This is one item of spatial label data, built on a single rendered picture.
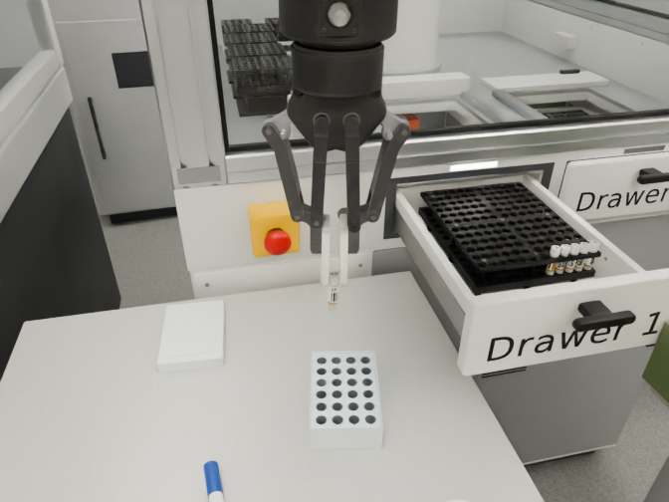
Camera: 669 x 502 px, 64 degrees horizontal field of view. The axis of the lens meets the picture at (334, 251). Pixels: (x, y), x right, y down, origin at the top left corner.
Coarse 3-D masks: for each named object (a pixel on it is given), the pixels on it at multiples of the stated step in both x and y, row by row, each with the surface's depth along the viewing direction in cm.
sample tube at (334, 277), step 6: (330, 276) 55; (336, 276) 55; (330, 282) 56; (336, 282) 55; (330, 288) 56; (336, 288) 56; (330, 294) 56; (336, 294) 56; (330, 300) 57; (336, 300) 57; (330, 306) 57; (336, 306) 58
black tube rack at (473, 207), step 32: (448, 192) 87; (480, 192) 87; (512, 192) 87; (448, 224) 79; (480, 224) 79; (512, 224) 85; (544, 224) 79; (480, 256) 72; (512, 256) 72; (480, 288) 71; (512, 288) 72
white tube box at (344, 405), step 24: (312, 360) 70; (336, 360) 71; (360, 360) 71; (312, 384) 66; (336, 384) 68; (360, 384) 67; (312, 408) 64; (336, 408) 65; (360, 408) 64; (312, 432) 61; (336, 432) 61; (360, 432) 61
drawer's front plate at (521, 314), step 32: (544, 288) 61; (576, 288) 61; (608, 288) 62; (640, 288) 63; (480, 320) 60; (512, 320) 61; (544, 320) 62; (640, 320) 66; (480, 352) 63; (512, 352) 64; (544, 352) 65; (576, 352) 67
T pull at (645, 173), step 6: (642, 168) 92; (648, 168) 92; (654, 168) 92; (642, 174) 92; (648, 174) 90; (654, 174) 90; (660, 174) 90; (666, 174) 90; (642, 180) 89; (648, 180) 89; (654, 180) 90; (660, 180) 90; (666, 180) 90
